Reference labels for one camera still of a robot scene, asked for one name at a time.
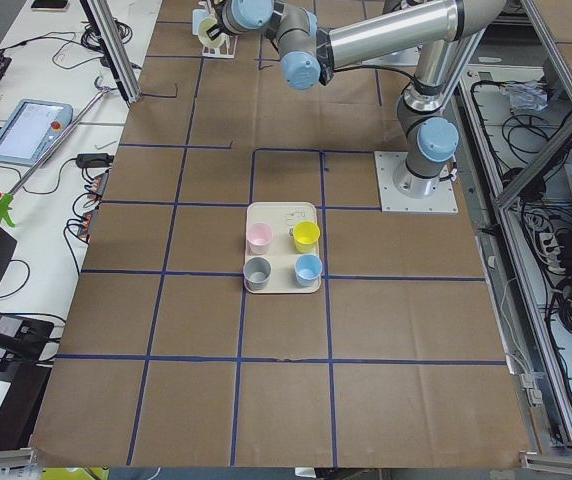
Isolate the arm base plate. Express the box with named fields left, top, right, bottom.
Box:
left=374, top=151, right=458, bottom=215

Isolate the cream serving tray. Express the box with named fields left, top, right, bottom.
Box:
left=244, top=202, right=321, bottom=294

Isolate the grabber reacher tool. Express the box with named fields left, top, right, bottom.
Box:
left=0, top=86, right=114, bottom=227

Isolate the grey ikea cup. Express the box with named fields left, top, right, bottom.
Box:
left=243, top=257, right=272, bottom=292

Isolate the light blue ikea cup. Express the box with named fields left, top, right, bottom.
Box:
left=192, top=9, right=209, bottom=36

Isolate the white wire cup rack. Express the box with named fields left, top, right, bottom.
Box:
left=198, top=34, right=238, bottom=59

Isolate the white ikea cup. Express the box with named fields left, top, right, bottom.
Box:
left=197, top=16, right=224, bottom=49

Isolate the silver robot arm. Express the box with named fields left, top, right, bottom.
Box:
left=207, top=0, right=504, bottom=199

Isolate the pink ikea cup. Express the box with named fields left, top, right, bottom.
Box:
left=246, top=222, right=273, bottom=255

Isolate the yellow ikea cup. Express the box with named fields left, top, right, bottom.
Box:
left=293, top=221, right=321, bottom=254

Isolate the aluminium frame post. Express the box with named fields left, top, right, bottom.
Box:
left=80, top=0, right=141, bottom=105

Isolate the black power adapter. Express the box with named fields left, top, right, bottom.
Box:
left=75, top=153, right=114, bottom=169

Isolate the teach pendant tablet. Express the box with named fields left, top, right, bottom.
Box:
left=0, top=99, right=73, bottom=166

